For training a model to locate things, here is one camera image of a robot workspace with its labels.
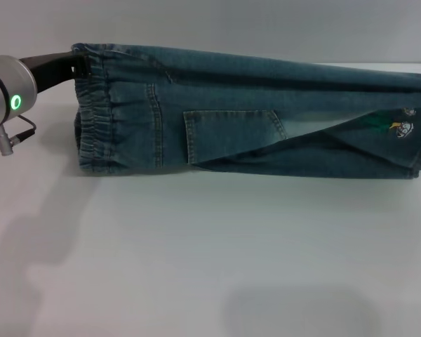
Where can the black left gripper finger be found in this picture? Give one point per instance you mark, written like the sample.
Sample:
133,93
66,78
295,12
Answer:
81,65

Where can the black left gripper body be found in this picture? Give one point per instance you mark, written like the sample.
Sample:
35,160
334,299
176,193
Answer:
49,70

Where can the blue denim shorts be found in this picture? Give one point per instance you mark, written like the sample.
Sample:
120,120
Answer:
249,105

